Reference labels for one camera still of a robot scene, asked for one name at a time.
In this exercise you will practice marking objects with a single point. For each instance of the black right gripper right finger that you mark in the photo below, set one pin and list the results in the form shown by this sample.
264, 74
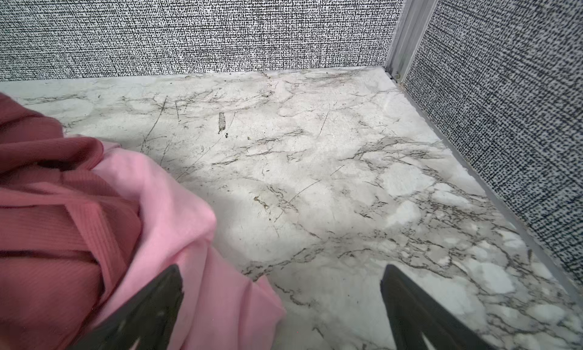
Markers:
417, 319

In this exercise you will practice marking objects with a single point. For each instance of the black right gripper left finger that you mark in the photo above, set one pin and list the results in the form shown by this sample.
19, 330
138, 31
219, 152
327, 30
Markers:
145, 321

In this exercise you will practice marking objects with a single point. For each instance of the bright pink cloth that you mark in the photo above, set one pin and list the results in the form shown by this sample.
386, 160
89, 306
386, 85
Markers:
222, 308

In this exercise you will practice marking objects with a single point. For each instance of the dark red cloth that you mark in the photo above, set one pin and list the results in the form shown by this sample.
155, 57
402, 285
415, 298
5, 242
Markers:
67, 237

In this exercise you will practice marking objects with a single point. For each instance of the aluminium frame post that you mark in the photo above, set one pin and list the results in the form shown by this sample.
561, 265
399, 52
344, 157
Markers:
412, 24

